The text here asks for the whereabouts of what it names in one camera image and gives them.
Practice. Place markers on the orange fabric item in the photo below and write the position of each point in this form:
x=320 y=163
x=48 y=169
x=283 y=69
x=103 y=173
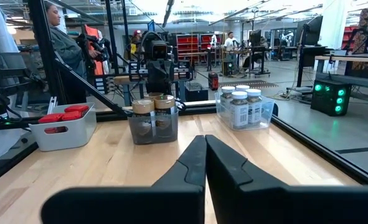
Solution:
x=91 y=32

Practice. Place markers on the white plastic bin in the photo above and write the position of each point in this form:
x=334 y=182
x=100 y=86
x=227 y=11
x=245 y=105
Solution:
x=71 y=137

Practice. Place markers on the person's hand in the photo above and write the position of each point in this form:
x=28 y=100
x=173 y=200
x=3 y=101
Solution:
x=94 y=54

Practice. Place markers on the brown-lid spice jar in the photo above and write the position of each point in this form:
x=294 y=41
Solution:
x=143 y=106
x=154 y=94
x=164 y=102

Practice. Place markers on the white cap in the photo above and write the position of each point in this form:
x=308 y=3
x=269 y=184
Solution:
x=242 y=87

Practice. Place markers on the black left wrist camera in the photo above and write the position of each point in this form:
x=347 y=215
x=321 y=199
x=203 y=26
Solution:
x=159 y=49

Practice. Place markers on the clear plastic bin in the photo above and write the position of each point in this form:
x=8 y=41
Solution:
x=266 y=115

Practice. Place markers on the red-lid spice jar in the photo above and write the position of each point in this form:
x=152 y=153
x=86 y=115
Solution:
x=50 y=118
x=77 y=108
x=72 y=115

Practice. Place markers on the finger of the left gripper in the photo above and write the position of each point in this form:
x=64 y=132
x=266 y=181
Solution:
x=164 y=77
x=157 y=77

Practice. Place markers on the black monitor on stand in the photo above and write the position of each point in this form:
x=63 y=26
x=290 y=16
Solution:
x=314 y=31

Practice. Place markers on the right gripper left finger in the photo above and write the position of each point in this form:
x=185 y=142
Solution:
x=171 y=202

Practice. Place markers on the wooden desk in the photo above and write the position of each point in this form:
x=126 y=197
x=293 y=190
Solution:
x=342 y=58

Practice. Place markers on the red storage shelving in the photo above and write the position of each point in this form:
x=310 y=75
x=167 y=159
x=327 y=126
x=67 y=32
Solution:
x=186 y=43

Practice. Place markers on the black computer green lights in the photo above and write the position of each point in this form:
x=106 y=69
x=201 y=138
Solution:
x=327 y=102

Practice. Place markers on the white-lid spice jar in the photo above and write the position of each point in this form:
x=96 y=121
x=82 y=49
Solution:
x=239 y=112
x=227 y=90
x=254 y=107

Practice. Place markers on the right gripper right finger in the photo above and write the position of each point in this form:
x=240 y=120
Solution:
x=249 y=202

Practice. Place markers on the black floor box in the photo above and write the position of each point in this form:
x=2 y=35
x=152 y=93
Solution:
x=196 y=95

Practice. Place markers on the person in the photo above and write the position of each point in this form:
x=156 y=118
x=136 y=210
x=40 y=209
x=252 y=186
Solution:
x=232 y=42
x=67 y=49
x=137 y=37

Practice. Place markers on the black handheld device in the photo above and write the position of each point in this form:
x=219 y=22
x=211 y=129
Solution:
x=101 y=46

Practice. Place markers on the red can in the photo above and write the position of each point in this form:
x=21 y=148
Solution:
x=213 y=82

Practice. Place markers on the smoked grey plastic bin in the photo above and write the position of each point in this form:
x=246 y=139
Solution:
x=171 y=133

